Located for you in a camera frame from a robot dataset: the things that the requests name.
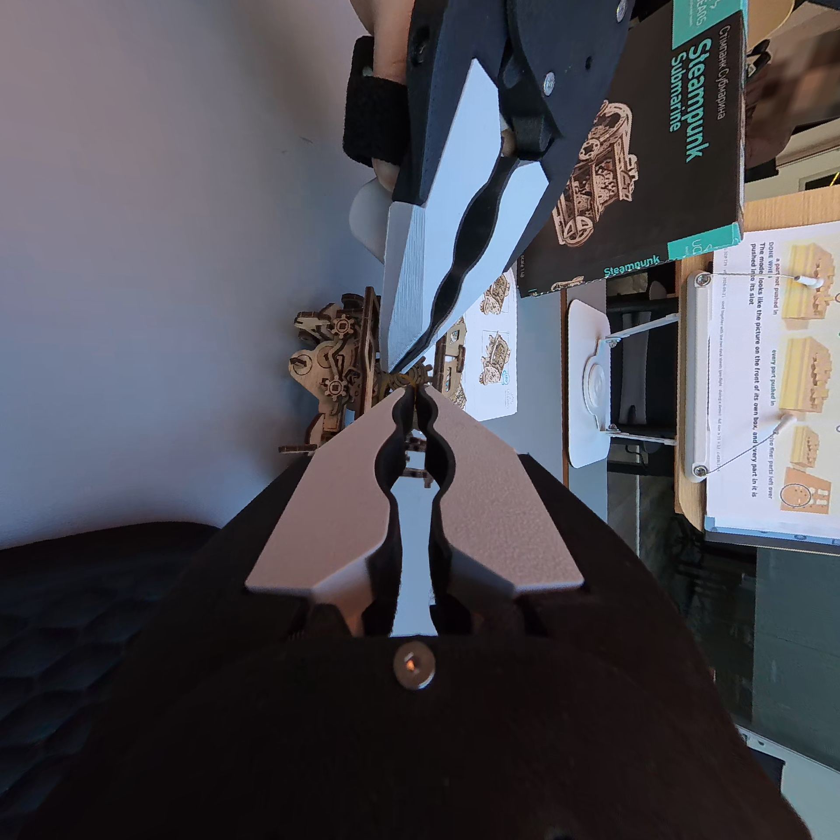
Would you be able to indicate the white assembly booklet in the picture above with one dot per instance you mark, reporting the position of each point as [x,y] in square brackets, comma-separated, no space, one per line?
[499,394]

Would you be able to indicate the wooden gear model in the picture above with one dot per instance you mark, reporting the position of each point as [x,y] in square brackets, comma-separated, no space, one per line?
[328,374]

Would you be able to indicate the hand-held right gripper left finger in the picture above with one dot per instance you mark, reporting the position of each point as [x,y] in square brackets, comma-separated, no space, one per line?
[321,525]

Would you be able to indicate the instruction sheet stand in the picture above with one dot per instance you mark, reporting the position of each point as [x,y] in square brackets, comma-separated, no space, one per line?
[754,394]

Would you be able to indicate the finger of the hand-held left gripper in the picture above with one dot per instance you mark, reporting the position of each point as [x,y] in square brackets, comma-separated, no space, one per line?
[439,229]
[518,210]

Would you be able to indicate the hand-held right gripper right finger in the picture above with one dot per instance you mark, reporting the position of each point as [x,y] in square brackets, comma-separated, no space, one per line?
[505,525]

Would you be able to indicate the black model kit box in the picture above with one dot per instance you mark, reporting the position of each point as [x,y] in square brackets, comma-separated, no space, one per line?
[695,216]

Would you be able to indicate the person's left hand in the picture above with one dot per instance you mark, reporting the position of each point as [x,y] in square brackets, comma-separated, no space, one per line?
[390,33]

